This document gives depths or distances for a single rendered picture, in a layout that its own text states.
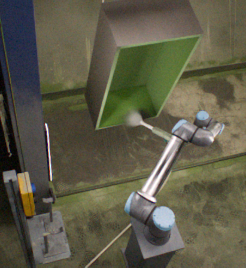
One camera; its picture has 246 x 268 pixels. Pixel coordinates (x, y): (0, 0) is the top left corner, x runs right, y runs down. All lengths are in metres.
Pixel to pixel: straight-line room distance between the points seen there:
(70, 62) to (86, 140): 0.81
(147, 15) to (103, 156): 1.64
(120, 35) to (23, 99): 0.74
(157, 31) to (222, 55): 2.23
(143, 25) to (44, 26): 1.62
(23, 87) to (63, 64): 2.01
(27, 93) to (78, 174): 1.69
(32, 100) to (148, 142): 1.99
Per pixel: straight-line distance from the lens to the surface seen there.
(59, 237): 2.67
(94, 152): 3.88
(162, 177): 2.69
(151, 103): 3.74
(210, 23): 4.64
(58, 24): 4.07
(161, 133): 3.21
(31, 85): 2.15
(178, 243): 2.91
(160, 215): 2.66
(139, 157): 3.90
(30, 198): 2.02
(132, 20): 2.64
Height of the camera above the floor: 3.28
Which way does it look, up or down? 54 degrees down
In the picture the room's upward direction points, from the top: 10 degrees clockwise
